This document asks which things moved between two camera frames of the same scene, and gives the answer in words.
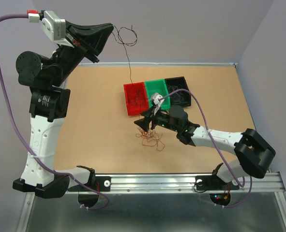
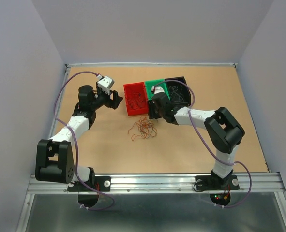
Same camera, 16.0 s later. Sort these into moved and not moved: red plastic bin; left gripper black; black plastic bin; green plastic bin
Moved: left gripper black
Not moved: green plastic bin; black plastic bin; red plastic bin
